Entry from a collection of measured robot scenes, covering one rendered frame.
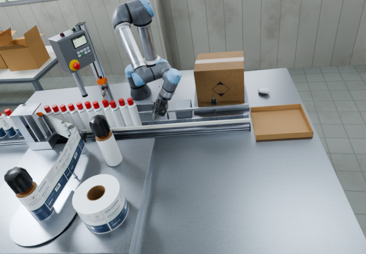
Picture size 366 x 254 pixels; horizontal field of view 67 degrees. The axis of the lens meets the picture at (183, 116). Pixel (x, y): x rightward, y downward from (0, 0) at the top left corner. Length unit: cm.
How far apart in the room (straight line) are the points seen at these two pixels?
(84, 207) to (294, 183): 93
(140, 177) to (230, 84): 77
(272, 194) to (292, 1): 269
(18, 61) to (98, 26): 127
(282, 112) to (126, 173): 100
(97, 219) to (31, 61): 236
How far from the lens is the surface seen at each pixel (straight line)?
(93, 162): 161
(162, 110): 154
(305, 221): 131
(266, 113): 178
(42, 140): 184
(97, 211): 120
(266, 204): 133
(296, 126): 170
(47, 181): 141
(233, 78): 170
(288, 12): 369
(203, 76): 170
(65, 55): 159
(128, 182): 143
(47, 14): 451
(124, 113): 166
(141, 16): 168
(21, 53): 333
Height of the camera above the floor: 192
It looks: 37 degrees down
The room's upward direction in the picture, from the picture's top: 11 degrees counter-clockwise
